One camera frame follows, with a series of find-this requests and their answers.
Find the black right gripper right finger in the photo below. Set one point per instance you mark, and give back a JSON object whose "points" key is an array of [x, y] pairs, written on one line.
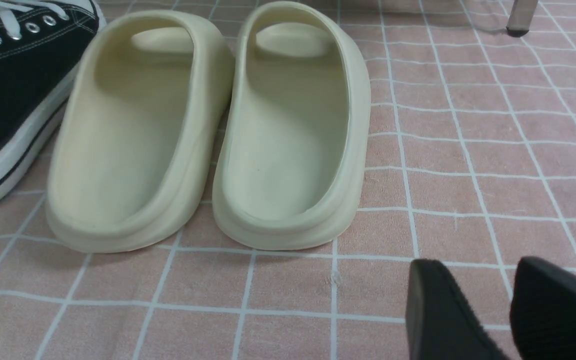
{"points": [[543, 311]]}

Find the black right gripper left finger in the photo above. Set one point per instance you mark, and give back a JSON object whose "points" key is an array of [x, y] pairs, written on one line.
{"points": [[440, 323]]}

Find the black canvas sneaker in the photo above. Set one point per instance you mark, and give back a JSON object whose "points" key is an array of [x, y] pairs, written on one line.
{"points": [[41, 44]]}

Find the metal shoe rack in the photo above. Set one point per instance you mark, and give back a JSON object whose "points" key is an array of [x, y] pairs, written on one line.
{"points": [[520, 17]]}

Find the pink checkered cloth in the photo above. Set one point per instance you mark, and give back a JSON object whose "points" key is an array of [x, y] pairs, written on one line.
{"points": [[471, 160]]}

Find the right cream foam slipper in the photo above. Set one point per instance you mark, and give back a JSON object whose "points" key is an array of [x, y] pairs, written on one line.
{"points": [[291, 167]]}

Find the cream foam slipper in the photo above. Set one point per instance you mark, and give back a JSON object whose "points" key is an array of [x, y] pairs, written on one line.
{"points": [[291, 167], [134, 149]]}

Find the left cream foam slipper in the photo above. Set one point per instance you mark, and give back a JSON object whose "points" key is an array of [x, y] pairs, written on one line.
{"points": [[134, 149]]}

